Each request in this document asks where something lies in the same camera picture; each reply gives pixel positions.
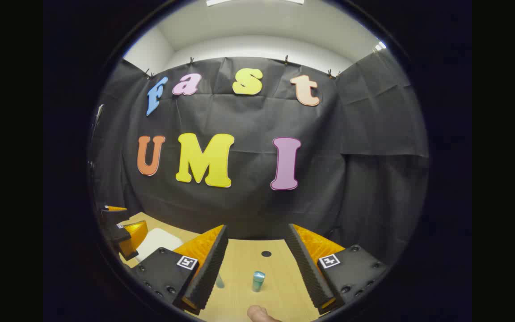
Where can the black backdrop cloth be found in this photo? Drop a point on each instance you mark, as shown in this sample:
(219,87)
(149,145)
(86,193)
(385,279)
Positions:
(248,205)

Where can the ceiling light panel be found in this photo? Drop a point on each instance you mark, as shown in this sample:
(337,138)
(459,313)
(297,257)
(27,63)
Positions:
(253,2)

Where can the teal skin care bottle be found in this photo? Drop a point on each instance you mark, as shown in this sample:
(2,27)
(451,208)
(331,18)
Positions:
(258,281)

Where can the white suitcase with grey lining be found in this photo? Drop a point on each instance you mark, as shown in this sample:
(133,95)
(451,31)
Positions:
(159,239)

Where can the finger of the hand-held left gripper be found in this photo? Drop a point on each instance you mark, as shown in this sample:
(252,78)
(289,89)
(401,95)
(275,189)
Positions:
(111,217)
(121,237)

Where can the silver face mask sachet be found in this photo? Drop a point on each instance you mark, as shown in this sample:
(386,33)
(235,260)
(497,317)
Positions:
(220,281)

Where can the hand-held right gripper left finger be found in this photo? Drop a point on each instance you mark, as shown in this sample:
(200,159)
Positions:
(206,268)

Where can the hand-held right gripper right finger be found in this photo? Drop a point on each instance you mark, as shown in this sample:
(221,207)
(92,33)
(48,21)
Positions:
(311,273)

